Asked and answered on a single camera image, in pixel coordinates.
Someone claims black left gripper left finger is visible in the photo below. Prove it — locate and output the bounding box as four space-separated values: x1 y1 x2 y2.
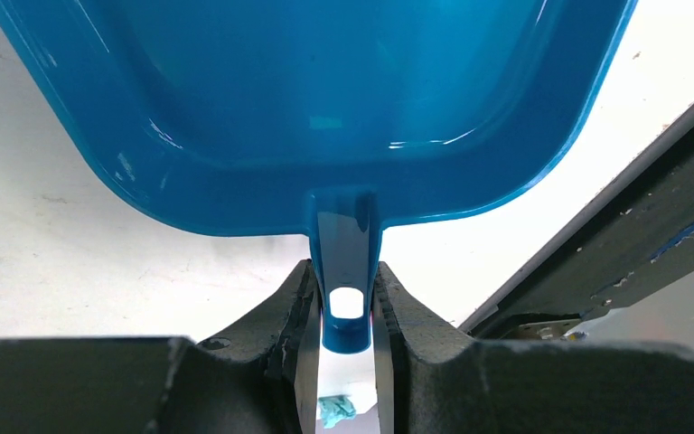
0 259 320 433

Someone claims light blue scrap front left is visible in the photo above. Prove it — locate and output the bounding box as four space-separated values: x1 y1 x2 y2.
317 395 357 429

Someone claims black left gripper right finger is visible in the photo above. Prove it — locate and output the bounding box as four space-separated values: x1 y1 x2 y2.
372 263 694 433

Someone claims blue plastic dustpan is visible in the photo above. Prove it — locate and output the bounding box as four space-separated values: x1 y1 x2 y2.
0 1 635 354

